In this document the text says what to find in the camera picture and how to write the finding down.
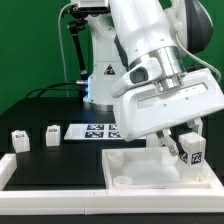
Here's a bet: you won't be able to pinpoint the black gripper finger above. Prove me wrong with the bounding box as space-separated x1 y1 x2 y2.
187 118 203 135
157 129 179 156

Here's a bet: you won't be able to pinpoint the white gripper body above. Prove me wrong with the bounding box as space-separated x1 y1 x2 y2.
110 58 224 141

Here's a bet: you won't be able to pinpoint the white square tabletop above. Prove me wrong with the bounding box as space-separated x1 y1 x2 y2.
102 147 215 189

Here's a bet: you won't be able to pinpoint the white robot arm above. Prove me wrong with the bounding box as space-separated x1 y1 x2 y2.
84 0 224 155

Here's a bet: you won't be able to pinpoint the white U-shaped obstacle fence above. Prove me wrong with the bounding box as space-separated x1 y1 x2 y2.
0 154 224 215

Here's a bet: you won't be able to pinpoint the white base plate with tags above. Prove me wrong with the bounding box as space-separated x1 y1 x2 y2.
64 124 121 140

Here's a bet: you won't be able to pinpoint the black cables on table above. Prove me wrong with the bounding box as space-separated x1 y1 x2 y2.
25 79 90 99

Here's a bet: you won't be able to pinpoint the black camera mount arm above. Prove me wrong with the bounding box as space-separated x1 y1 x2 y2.
68 21 88 80

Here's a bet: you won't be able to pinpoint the camera on mount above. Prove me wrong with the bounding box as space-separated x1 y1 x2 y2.
70 0 110 14

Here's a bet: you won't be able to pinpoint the grey cable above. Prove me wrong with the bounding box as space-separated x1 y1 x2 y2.
57 3 73 98

